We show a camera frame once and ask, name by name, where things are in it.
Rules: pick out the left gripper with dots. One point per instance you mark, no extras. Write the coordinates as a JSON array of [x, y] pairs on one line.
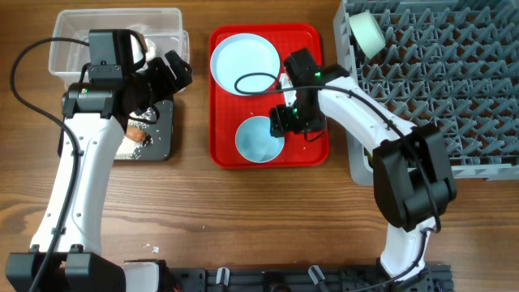
[[168, 84]]

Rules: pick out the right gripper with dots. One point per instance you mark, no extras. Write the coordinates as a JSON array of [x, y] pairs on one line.
[[281, 122]]

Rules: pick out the light blue bowl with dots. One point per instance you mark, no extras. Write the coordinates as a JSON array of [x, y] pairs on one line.
[[254, 141]]

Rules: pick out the white rice leftovers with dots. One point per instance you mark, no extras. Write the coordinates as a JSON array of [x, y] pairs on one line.
[[129, 150]]

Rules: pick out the light blue plate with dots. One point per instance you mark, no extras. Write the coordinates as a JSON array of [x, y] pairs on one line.
[[243, 54]]

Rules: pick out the orange carrot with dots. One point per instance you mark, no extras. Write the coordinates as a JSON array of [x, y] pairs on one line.
[[135, 134]]

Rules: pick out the green bowl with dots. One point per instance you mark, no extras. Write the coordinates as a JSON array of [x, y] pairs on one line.
[[367, 33]]

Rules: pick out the white tissue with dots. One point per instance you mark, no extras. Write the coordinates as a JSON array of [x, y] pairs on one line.
[[151, 49]]

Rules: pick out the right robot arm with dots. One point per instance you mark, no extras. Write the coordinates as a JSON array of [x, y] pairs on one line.
[[413, 180]]

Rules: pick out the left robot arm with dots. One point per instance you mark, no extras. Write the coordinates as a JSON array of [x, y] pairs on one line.
[[65, 252]]

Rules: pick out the grey dishwasher rack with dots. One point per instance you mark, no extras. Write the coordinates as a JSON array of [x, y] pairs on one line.
[[450, 63]]

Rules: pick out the red serving tray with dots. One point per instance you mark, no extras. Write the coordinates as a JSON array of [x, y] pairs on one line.
[[227, 111]]

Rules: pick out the black plastic tray bin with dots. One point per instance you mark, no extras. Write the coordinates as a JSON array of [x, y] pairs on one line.
[[161, 132]]

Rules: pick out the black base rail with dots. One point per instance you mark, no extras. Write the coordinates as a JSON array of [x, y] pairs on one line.
[[432, 278]]

